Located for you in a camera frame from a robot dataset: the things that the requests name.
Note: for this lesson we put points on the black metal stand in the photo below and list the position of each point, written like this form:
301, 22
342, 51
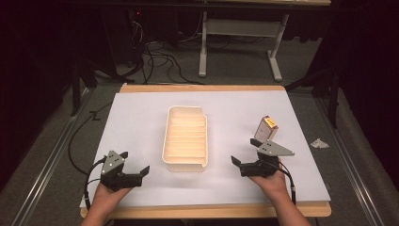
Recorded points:
78, 82
333, 88

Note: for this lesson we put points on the white metal desk frame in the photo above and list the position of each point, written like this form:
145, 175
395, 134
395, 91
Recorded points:
241, 29

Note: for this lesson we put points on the white paper sheet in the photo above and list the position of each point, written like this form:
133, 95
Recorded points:
150, 125

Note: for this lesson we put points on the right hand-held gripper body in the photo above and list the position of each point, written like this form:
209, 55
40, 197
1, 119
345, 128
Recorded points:
262, 165

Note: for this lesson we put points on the white ribbed plastic tray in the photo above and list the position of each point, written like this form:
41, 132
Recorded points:
185, 140

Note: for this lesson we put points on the dark computer tower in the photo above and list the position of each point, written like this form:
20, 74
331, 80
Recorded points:
130, 34

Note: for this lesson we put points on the small box with yellow label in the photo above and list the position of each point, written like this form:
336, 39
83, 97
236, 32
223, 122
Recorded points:
266, 128

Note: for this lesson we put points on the metal floor rail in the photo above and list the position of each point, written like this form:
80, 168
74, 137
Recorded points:
348, 160
47, 163

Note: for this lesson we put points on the person's left hand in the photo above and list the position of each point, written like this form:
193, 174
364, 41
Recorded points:
107, 195

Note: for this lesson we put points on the crumpled white tissue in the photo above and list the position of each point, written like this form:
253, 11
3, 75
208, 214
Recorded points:
319, 143

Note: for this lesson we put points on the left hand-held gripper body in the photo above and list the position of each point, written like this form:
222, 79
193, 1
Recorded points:
116, 179

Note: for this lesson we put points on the person's right hand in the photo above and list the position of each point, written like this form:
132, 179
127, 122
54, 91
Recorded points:
271, 185

